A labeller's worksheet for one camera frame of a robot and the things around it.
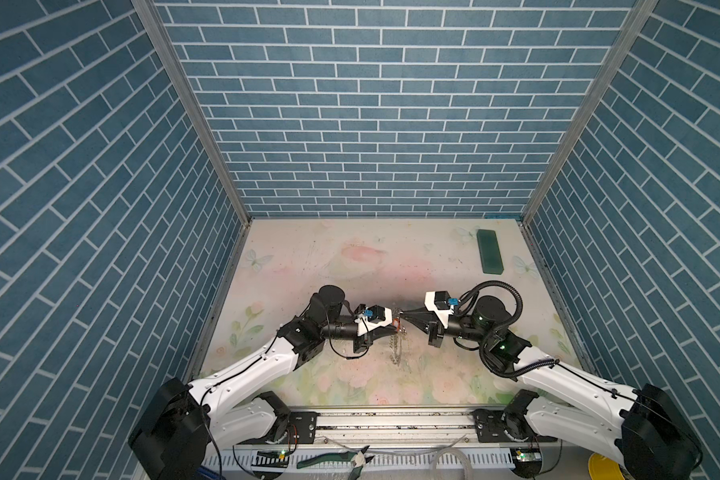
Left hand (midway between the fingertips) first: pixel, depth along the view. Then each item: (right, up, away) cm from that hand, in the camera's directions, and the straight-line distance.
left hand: (392, 330), depth 72 cm
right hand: (+2, +5, -3) cm, 6 cm away
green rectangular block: (+39, +18, +39) cm, 58 cm away
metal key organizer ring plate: (+3, -8, +12) cm, 15 cm away
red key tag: (+1, +2, -1) cm, 2 cm away
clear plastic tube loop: (+14, -28, -2) cm, 32 cm away
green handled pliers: (-8, -29, -3) cm, 31 cm away
